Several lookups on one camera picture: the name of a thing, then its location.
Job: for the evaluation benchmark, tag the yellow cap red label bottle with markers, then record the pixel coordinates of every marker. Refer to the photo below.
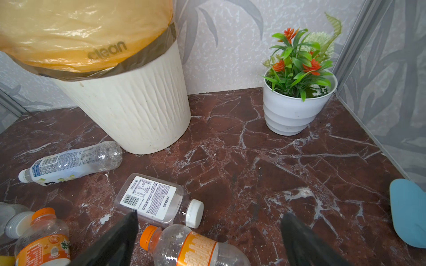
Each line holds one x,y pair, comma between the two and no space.
7,261

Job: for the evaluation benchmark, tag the clear bottle green cap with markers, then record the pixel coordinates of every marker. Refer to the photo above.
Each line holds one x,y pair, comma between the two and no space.
15,220

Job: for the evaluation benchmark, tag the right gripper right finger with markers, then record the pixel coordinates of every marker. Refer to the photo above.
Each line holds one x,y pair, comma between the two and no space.
305,248

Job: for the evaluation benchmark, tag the orange label bottle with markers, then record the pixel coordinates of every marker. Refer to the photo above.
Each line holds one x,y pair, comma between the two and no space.
178,245
45,243

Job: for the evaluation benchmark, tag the yellow plastic bin liner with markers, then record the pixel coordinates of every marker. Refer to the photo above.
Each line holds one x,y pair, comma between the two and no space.
79,40

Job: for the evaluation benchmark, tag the white ribbed waste bin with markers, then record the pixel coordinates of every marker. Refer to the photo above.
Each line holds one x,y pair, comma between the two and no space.
144,110

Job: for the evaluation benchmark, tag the light blue plastic trowel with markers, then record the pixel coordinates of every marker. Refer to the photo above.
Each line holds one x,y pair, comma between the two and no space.
408,209

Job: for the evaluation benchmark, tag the white pot with plant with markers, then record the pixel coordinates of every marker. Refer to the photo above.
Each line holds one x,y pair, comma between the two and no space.
298,82

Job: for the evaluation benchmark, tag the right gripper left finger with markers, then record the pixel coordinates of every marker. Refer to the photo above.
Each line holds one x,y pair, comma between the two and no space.
115,248

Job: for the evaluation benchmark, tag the clear bottle blue white label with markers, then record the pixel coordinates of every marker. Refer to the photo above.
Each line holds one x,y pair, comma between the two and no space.
73,164

